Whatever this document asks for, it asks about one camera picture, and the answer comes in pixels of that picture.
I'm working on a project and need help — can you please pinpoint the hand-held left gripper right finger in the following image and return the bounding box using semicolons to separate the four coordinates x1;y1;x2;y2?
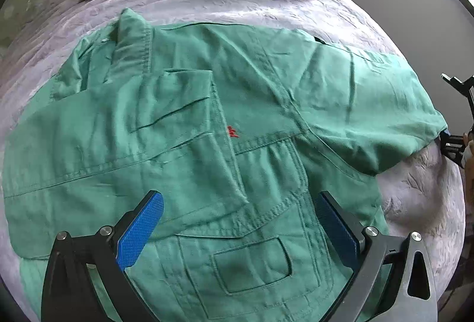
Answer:
313;191;438;322

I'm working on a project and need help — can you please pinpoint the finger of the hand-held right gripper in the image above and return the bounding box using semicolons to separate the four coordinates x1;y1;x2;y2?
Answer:
441;73;474;101
439;128;469;169

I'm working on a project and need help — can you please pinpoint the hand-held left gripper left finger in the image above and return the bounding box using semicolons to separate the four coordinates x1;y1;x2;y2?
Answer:
41;190;165;322

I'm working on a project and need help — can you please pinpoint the green shirt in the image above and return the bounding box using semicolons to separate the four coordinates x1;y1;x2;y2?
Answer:
2;7;449;322

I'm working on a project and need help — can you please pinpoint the person's right hand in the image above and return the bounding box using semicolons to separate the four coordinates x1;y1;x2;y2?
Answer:
462;131;474;175

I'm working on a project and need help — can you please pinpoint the grey quilted bedspread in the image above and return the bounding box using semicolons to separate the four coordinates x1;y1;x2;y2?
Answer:
0;0;467;322

